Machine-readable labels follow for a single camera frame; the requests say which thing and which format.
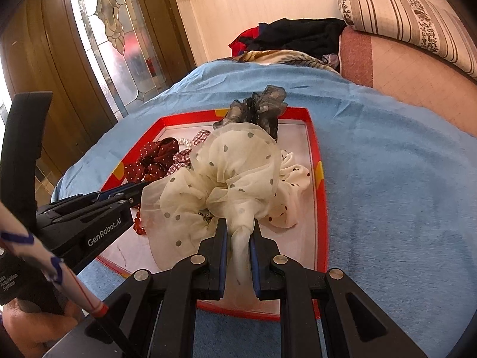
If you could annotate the dark red polka dot scrunchie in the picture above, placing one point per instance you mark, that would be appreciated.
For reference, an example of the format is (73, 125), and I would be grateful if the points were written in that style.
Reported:
(149, 156)

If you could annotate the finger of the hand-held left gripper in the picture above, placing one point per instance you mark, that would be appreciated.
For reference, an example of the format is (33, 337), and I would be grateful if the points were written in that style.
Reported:
(136, 194)
(111, 194)

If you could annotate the beige floral cloth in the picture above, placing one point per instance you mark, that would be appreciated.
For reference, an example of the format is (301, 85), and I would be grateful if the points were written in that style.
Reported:
(283, 56)

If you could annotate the cream sheer polka dot scrunchie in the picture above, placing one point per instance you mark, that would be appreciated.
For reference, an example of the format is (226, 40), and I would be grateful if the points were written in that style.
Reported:
(238, 156)

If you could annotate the pile of dark clothes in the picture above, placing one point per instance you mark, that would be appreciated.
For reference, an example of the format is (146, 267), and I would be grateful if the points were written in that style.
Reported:
(298, 37)

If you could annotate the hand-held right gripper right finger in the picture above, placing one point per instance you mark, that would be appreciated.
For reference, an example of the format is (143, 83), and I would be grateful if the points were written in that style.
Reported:
(253, 268)

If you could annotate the red box with white inside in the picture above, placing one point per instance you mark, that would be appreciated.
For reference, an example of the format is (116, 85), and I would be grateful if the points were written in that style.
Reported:
(298, 231)

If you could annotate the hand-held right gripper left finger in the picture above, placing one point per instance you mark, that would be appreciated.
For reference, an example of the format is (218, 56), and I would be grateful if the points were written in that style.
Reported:
(224, 268)

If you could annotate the wooden door with glass panel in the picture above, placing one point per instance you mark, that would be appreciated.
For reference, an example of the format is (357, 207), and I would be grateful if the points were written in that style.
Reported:
(56, 44)

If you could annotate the blue blanket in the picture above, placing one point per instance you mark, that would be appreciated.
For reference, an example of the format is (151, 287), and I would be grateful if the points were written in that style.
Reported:
(391, 194)

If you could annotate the lilac patterned cloth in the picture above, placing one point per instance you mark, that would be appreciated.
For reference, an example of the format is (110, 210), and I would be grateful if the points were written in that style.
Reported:
(331, 60)

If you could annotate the person's left hand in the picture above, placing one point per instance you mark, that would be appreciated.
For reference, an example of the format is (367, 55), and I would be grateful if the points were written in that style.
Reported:
(26, 324)

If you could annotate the red white plaid scrunchie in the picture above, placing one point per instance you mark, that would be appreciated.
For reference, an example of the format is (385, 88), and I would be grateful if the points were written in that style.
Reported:
(180, 158)

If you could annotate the red cloth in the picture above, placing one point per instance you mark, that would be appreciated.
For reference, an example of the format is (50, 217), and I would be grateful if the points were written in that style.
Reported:
(242, 39)

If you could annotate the pink sofa bolster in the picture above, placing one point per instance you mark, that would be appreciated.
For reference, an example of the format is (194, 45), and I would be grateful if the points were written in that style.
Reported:
(391, 71)

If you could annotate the striped floral pillow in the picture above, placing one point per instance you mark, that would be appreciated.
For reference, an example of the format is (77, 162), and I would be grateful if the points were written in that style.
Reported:
(402, 11)

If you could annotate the dark sheer organza scrunchie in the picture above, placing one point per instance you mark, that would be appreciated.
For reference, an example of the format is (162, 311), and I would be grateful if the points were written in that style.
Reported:
(261, 108)

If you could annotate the white cherry print scrunchie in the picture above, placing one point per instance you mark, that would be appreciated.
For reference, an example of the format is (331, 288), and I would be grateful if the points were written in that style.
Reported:
(294, 179)

